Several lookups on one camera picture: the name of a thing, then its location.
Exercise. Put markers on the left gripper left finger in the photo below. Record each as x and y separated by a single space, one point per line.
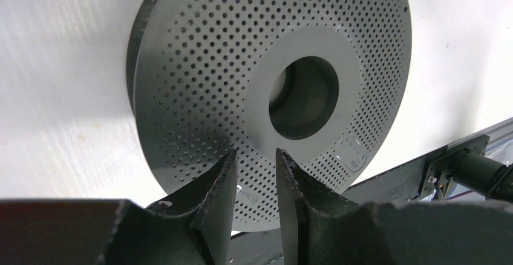
189 226

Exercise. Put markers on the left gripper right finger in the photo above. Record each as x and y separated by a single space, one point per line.
320 226

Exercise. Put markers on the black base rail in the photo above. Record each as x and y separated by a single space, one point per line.
428 178

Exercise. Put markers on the dark grey spool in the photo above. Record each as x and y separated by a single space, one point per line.
321 79

